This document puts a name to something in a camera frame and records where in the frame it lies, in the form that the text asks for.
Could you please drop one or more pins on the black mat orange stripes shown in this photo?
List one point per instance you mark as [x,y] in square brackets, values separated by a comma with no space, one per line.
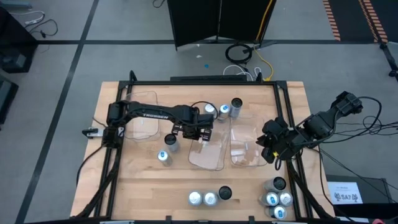
[348,18]

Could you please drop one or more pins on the black case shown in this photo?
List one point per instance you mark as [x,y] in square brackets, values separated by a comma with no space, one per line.
[6,96]

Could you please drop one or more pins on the black cabinet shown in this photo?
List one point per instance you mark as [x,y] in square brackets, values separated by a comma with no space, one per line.
[12,37]

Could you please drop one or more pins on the slim blue Red Bull can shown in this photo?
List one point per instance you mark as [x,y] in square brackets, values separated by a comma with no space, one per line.
[224,109]
[285,198]
[162,155]
[280,212]
[272,199]

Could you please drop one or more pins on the black folding divider panel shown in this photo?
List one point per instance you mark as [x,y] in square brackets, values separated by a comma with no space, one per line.
[196,18]

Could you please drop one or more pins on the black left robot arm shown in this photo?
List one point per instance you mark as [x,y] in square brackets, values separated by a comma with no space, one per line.
[149,113]

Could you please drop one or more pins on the tall white black-lidded can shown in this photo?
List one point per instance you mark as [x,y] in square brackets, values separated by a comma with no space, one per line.
[224,193]
[237,103]
[170,139]
[279,183]

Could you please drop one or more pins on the black stand leg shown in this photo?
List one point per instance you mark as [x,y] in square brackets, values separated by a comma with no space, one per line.
[393,73]

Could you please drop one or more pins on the white SA7 label sheet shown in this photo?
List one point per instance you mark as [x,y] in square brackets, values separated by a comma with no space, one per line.
[345,193]

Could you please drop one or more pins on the black flat bar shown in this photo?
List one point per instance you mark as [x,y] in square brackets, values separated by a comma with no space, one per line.
[208,78]

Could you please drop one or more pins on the blue flat object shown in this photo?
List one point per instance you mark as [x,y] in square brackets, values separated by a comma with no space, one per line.
[15,4]

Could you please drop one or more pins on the silver aluminium extrusion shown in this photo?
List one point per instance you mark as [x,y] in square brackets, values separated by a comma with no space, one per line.
[116,222]
[289,222]

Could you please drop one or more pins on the blue white Spindrift can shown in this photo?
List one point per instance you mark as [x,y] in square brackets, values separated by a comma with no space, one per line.
[210,108]
[210,198]
[195,198]

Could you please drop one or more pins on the black metal table frame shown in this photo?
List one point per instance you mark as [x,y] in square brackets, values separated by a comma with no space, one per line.
[155,83]

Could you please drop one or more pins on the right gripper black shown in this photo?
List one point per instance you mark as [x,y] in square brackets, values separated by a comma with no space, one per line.
[289,141]

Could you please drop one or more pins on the black frame clip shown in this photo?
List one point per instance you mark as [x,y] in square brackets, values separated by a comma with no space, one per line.
[168,219]
[252,219]

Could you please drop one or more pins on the clear plastic bin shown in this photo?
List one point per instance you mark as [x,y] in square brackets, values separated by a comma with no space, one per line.
[146,132]
[245,146]
[208,155]

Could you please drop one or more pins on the red object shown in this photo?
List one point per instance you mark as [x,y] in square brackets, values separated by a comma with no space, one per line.
[378,221]

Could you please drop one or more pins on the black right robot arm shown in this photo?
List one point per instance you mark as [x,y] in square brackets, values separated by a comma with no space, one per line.
[320,123]

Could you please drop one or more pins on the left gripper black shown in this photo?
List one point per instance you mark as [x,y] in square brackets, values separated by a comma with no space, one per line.
[196,129]

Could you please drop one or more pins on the black box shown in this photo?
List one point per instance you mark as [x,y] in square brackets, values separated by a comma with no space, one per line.
[376,199]

